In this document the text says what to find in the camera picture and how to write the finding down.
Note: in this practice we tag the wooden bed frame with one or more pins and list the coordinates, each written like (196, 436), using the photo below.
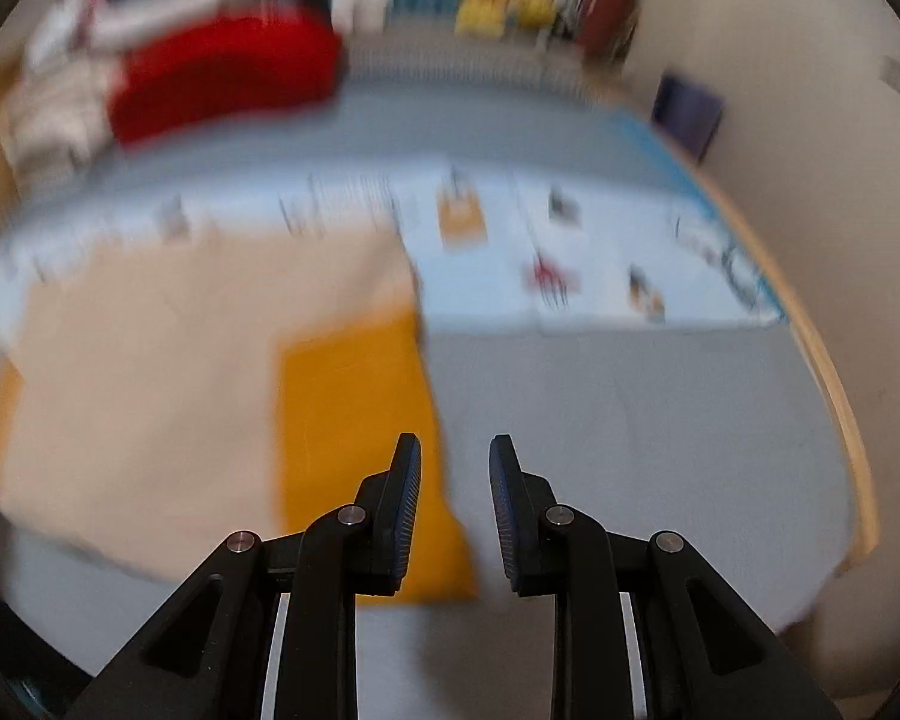
(847, 420)

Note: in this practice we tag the beige quilted cloth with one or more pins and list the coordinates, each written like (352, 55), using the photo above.
(52, 120)

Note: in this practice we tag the yellow plush toy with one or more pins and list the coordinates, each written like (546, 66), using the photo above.
(506, 4)

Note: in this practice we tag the beige and mustard hooded jacket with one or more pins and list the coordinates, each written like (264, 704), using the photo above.
(157, 390)

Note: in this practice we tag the white folded cloth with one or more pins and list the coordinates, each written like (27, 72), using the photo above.
(142, 15)

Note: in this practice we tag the grey deer print bed sheet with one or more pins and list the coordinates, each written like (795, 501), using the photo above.
(630, 427)

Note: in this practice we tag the red quilted jacket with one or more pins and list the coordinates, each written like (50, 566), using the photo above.
(225, 75)

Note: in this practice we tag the dark red bag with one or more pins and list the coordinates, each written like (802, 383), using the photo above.
(607, 19)

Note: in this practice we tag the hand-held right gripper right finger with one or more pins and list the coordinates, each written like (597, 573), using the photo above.
(501, 514)

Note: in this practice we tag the purple box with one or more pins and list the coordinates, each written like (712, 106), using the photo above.
(688, 116)

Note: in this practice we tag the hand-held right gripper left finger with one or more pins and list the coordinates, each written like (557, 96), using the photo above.
(409, 499)

